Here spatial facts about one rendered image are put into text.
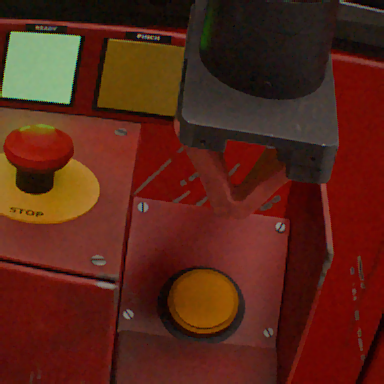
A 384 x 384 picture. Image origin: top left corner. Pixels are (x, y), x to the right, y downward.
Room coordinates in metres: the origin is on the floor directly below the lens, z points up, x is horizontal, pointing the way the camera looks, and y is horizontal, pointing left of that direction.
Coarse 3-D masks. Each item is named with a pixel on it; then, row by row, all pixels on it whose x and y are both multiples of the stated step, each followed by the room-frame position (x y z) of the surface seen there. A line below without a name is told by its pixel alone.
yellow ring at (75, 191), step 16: (0, 160) 0.51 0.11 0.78; (0, 176) 0.49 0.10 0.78; (64, 176) 0.51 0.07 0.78; (80, 176) 0.51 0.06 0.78; (0, 192) 0.48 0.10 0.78; (16, 192) 0.48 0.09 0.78; (48, 192) 0.49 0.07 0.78; (64, 192) 0.49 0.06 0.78; (80, 192) 0.49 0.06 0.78; (96, 192) 0.50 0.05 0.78; (0, 208) 0.46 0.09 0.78; (16, 208) 0.47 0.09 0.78; (32, 208) 0.47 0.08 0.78; (48, 208) 0.47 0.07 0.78; (64, 208) 0.48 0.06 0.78; (80, 208) 0.48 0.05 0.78
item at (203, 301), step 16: (192, 272) 0.51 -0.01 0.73; (208, 272) 0.51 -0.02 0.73; (176, 288) 0.50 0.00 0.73; (192, 288) 0.50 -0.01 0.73; (208, 288) 0.50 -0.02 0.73; (224, 288) 0.50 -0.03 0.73; (176, 304) 0.49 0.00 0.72; (192, 304) 0.49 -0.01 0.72; (208, 304) 0.50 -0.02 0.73; (224, 304) 0.50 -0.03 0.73; (176, 320) 0.49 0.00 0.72; (192, 320) 0.49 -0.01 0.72; (208, 320) 0.49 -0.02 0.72; (224, 320) 0.49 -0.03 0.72; (192, 336) 0.49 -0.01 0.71; (208, 336) 0.49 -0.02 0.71
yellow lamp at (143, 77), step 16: (112, 48) 0.58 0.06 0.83; (128, 48) 0.58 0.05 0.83; (144, 48) 0.58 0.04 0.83; (160, 48) 0.58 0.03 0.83; (176, 48) 0.58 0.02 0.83; (112, 64) 0.58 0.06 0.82; (128, 64) 0.58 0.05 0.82; (144, 64) 0.58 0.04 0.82; (160, 64) 0.58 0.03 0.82; (176, 64) 0.58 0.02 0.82; (112, 80) 0.58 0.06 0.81; (128, 80) 0.58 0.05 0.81; (144, 80) 0.58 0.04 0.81; (160, 80) 0.58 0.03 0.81; (176, 80) 0.58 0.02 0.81; (112, 96) 0.58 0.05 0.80; (128, 96) 0.58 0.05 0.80; (144, 96) 0.58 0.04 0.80; (160, 96) 0.58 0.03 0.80; (176, 96) 0.58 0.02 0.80; (144, 112) 0.58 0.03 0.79; (160, 112) 0.58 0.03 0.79
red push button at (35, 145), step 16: (32, 128) 0.50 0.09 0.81; (48, 128) 0.50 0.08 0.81; (16, 144) 0.48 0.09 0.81; (32, 144) 0.48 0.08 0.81; (48, 144) 0.49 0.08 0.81; (64, 144) 0.49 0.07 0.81; (16, 160) 0.48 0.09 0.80; (32, 160) 0.47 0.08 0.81; (48, 160) 0.48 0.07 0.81; (64, 160) 0.48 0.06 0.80; (16, 176) 0.49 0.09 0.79; (32, 176) 0.48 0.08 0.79; (48, 176) 0.49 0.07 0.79; (32, 192) 0.48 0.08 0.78
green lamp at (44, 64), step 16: (16, 32) 0.57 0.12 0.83; (16, 48) 0.57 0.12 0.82; (32, 48) 0.57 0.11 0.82; (48, 48) 0.57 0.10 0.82; (64, 48) 0.58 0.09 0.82; (16, 64) 0.57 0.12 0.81; (32, 64) 0.57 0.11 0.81; (48, 64) 0.57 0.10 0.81; (64, 64) 0.58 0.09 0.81; (16, 80) 0.57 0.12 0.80; (32, 80) 0.57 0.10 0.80; (48, 80) 0.57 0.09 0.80; (64, 80) 0.58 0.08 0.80; (16, 96) 0.57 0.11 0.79; (32, 96) 0.57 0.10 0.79; (48, 96) 0.58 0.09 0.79; (64, 96) 0.58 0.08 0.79
